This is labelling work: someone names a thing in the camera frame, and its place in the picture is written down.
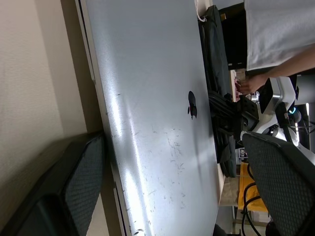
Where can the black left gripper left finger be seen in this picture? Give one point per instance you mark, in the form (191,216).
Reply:
(73,186)

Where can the black laptop bag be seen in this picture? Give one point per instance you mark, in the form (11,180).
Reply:
(216,61)

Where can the yellow bag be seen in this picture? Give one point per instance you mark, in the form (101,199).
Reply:
(248,186)

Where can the person in white shirt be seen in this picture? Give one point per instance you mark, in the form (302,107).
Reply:
(278,32)

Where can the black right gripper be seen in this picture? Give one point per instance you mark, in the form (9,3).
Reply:
(246,118)

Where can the person's bare hand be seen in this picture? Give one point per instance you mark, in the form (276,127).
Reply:
(251,84)

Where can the black box furniture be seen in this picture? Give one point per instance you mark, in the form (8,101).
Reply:
(233,37)

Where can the small pink object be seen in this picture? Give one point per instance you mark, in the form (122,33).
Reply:
(237,87)

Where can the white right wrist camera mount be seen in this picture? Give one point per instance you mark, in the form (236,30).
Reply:
(280,91)

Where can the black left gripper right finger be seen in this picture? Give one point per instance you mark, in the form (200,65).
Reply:
(283,186)

